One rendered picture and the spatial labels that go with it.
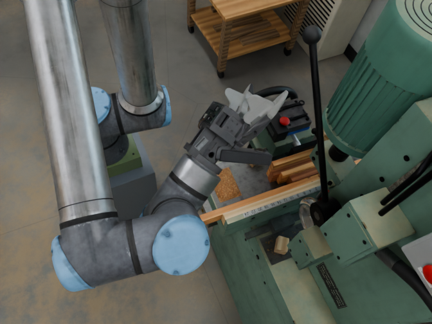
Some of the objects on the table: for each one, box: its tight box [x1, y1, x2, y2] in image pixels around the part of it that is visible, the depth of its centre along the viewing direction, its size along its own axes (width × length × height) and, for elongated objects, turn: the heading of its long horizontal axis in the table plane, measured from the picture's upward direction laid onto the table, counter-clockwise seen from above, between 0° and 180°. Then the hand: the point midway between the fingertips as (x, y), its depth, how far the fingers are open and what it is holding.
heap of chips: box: [214, 167, 242, 203], centre depth 102 cm, size 7×10×2 cm
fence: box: [224, 185, 330, 230], centre depth 101 cm, size 60×2×6 cm, turn 109°
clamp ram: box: [287, 134, 317, 157], centre depth 106 cm, size 9×8×9 cm
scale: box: [243, 186, 321, 218], centre depth 99 cm, size 50×1×1 cm, turn 109°
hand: (270, 89), depth 68 cm, fingers open, 14 cm apart
